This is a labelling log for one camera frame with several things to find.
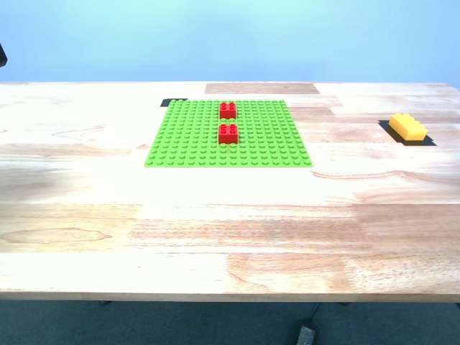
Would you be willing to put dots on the yellow rectangular brick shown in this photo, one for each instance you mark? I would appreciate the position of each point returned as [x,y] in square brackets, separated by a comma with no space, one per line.
[406,128]

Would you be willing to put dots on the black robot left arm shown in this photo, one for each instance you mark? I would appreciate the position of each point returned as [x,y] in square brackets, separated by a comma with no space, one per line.
[2,55]

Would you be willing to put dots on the black tape corner marker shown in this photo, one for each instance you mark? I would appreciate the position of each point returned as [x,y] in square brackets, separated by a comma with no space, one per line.
[165,103]

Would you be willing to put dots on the red square brick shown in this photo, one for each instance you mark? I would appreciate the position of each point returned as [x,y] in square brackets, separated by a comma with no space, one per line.
[228,136]
[228,111]

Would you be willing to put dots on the grey power adapter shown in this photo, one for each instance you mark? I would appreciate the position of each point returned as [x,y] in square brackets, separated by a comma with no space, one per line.
[306,335]

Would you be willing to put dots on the black tape rectangle outline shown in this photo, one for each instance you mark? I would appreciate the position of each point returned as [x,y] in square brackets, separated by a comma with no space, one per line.
[421,143]

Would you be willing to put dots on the green studded baseplate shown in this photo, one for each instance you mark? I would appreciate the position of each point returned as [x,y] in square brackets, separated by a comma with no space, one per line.
[187,143]

